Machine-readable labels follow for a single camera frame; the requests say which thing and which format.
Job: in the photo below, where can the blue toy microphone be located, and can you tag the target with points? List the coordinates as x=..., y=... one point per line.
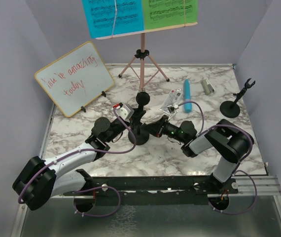
x=187, y=97

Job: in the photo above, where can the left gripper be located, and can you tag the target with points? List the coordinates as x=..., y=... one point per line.
x=135, y=118

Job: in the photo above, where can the pink music stand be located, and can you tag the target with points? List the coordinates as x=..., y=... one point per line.
x=141, y=54

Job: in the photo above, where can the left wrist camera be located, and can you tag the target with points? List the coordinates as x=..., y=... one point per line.
x=125, y=111

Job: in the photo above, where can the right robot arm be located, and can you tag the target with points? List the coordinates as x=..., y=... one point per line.
x=232, y=143

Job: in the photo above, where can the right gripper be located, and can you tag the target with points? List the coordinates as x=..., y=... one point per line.
x=156, y=128

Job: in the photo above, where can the white remote packet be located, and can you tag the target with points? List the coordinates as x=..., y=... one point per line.
x=173, y=97

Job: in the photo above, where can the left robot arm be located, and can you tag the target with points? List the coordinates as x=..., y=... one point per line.
x=40, y=179

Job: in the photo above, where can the black microphone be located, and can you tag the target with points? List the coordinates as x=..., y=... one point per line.
x=142, y=99

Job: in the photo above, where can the blue sheet music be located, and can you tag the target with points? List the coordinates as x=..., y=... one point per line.
x=115, y=17

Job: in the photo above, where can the grey eraser block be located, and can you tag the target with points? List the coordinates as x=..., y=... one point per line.
x=207, y=87

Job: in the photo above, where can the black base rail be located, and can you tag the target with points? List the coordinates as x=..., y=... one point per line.
x=151, y=190

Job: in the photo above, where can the black mic stand front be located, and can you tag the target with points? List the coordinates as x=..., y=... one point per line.
x=230, y=109

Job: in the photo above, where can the yellow framed whiteboard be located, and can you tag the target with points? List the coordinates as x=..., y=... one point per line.
x=75, y=79

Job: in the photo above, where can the green sheet music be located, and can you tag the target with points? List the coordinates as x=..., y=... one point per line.
x=165, y=14

